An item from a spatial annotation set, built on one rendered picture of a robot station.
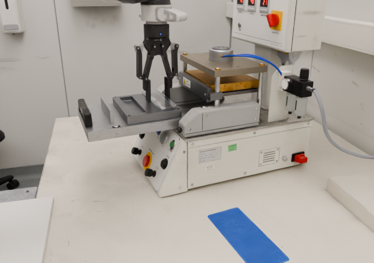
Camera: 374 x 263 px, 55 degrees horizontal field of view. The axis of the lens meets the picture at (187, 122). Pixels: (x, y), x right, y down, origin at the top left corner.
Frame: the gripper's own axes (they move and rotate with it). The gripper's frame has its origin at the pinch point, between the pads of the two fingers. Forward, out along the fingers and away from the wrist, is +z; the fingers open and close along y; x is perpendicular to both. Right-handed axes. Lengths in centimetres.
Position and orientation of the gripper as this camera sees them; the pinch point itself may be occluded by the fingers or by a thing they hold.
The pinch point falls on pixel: (157, 90)
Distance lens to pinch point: 113.1
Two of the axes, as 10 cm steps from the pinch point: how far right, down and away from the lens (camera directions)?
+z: -0.1, 9.3, 3.6
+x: 3.9, 3.4, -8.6
